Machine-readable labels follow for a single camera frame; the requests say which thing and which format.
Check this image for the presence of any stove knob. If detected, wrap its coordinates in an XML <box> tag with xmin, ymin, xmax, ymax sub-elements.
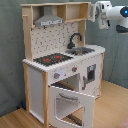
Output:
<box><xmin>71</xmin><ymin>66</ymin><xmax>78</xmax><ymax>73</ymax></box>
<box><xmin>54</xmin><ymin>73</ymin><xmax>60</xmax><ymax>79</ymax></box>

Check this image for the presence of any left stove knob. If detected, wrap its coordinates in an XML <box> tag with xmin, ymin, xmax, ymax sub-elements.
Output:
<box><xmin>54</xmin><ymin>73</ymin><xmax>60</xmax><ymax>79</ymax></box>

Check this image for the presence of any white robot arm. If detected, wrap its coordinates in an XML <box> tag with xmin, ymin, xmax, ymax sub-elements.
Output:
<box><xmin>95</xmin><ymin>1</ymin><xmax>128</xmax><ymax>34</ymax></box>

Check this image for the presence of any wooden toy kitchen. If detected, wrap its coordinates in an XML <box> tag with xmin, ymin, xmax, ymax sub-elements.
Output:
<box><xmin>22</xmin><ymin>2</ymin><xmax>105</xmax><ymax>128</ymax></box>

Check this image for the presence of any right stove knob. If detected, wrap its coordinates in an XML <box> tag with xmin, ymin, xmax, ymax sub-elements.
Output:
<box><xmin>71</xmin><ymin>66</ymin><xmax>78</xmax><ymax>73</ymax></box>

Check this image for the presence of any grey range hood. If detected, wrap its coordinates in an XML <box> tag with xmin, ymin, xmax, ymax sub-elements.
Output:
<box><xmin>35</xmin><ymin>6</ymin><xmax>64</xmax><ymax>27</ymax></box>

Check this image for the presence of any black toy faucet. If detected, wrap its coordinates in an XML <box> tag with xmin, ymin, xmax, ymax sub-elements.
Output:
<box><xmin>67</xmin><ymin>33</ymin><xmax>82</xmax><ymax>49</ymax></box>

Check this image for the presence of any grey toy sink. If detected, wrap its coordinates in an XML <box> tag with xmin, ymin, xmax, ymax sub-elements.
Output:
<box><xmin>66</xmin><ymin>47</ymin><xmax>94</xmax><ymax>55</ymax></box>

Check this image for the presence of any white cabinet door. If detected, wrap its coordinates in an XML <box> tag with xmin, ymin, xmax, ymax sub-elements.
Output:
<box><xmin>79</xmin><ymin>55</ymin><xmax>102</xmax><ymax>98</ymax></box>

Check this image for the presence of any white oven door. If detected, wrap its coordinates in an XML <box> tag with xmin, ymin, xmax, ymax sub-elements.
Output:
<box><xmin>49</xmin><ymin>86</ymin><xmax>95</xmax><ymax>128</ymax></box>

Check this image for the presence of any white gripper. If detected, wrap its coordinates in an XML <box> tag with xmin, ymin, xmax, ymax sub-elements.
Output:
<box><xmin>95</xmin><ymin>1</ymin><xmax>112</xmax><ymax>29</ymax></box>

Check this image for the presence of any black toy stovetop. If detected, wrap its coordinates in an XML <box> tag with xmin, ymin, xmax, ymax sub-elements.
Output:
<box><xmin>34</xmin><ymin>53</ymin><xmax>71</xmax><ymax>66</ymax></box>

